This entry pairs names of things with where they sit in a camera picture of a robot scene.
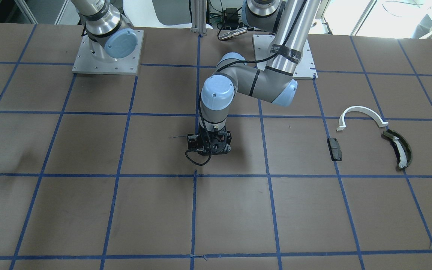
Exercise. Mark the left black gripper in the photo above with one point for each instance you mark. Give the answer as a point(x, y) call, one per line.
point(191, 141)

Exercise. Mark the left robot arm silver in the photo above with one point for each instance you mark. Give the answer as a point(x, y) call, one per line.
point(290, 21)

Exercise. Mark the silver cylindrical connector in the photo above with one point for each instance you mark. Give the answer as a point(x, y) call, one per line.
point(231, 34)

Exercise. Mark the black brake pad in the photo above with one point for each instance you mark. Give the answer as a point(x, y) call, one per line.
point(334, 149)

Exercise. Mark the black power adapter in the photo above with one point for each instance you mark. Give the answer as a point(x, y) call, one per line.
point(231, 14)

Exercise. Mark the white curved plastic part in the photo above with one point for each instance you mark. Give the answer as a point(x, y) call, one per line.
point(361, 109)

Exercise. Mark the green brake shoe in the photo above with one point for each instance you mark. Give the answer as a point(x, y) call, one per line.
point(401, 147)

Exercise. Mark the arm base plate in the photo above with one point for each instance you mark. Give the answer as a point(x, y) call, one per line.
point(92, 59)
point(304, 70)

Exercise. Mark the aluminium extrusion post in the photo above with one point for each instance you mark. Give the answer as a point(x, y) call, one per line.
point(198, 14)

